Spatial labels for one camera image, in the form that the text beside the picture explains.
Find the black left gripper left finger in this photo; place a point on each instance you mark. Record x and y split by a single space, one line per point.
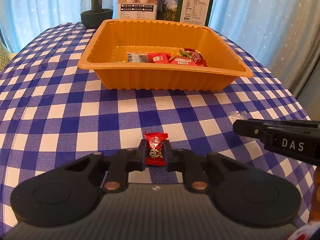
73 191

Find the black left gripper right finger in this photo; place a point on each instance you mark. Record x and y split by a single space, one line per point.
242 193

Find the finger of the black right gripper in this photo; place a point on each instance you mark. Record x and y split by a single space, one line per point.
297 123
251 128

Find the dark red foil candy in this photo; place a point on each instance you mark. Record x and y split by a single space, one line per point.
196 57

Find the red round-logo candy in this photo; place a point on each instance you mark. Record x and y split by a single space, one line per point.
154 156

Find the clear beige candy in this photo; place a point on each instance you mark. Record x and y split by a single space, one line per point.
237 115

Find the right hand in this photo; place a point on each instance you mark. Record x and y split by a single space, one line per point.
315 200

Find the red patterned sleeve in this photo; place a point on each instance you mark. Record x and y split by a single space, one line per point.
310 231

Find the blue white checkered tablecloth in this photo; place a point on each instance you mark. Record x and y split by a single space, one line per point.
53 112

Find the red rectangular candy packet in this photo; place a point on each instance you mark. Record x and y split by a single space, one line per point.
183 61

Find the blue star curtain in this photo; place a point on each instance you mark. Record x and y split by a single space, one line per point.
258 26

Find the red square candy packet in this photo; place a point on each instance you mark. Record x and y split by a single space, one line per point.
159 57

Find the grey curtain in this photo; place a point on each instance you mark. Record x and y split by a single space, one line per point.
298 48

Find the green milk carton box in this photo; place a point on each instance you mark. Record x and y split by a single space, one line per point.
185 11

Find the grey seaweed snack packet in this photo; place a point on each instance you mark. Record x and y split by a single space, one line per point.
137 58

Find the orange plastic tray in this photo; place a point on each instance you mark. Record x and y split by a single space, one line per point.
106 56

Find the green chevron cushion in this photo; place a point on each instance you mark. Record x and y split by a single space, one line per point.
4 53

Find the dark glass humidifier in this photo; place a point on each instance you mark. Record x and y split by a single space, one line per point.
94 12

